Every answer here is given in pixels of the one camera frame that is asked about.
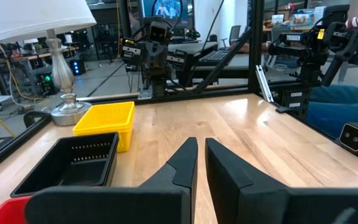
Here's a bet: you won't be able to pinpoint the red slotted plastic basket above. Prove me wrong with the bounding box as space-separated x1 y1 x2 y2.
0 195 32 224

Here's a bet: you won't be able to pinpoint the colourful cardboard box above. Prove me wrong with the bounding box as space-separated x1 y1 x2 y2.
289 12 316 28

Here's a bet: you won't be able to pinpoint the dark grey desk top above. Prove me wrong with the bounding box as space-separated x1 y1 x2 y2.
168 42 219 86

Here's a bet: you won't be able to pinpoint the computer monitor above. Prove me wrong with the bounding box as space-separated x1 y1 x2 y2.
140 0 190 28

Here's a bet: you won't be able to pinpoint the table lamp white shade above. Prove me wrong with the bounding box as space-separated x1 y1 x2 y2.
0 0 98 127

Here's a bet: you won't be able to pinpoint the person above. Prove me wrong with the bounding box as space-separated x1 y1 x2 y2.
305 0 358 139

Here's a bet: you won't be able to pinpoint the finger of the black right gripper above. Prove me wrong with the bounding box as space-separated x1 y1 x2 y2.
146 43 157 68
156 43 167 68

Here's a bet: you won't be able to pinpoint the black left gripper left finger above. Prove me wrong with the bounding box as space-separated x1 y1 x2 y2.
25 137 198 224

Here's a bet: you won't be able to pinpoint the black computer keyboard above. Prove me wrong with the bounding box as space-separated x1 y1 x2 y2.
199 49 231 63

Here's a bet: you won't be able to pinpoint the grey office chair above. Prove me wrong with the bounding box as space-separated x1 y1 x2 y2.
227 24 242 47

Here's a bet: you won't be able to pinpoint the yellow slotted plastic basket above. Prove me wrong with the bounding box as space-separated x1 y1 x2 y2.
72 101 135 133
73 126 135 153

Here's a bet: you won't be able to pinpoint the black slotted plastic basket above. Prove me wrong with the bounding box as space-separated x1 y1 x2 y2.
103 141 119 188
10 132 120 198

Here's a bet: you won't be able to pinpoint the black depth camera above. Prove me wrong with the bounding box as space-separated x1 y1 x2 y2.
338 121 358 162

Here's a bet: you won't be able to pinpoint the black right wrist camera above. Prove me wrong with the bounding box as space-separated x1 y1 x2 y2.
147 17 171 44

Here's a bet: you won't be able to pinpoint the silver aluminium bracket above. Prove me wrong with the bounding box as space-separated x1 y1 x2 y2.
255 64 275 103

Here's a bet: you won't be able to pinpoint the black device green light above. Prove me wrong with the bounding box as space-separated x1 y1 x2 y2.
38 72 57 96

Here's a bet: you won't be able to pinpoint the thick black cable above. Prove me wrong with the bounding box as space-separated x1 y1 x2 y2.
22 110 52 129

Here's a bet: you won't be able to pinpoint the person's hand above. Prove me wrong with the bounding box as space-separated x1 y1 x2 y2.
228 42 270 54

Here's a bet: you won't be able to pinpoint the black computer blue lights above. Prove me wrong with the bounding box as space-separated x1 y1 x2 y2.
69 58 86 76

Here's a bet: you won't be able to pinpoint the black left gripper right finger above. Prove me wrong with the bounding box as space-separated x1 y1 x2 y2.
206 138 358 224

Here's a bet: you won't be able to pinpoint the black aluminium table frame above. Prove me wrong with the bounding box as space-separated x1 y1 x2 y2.
0 0 358 180

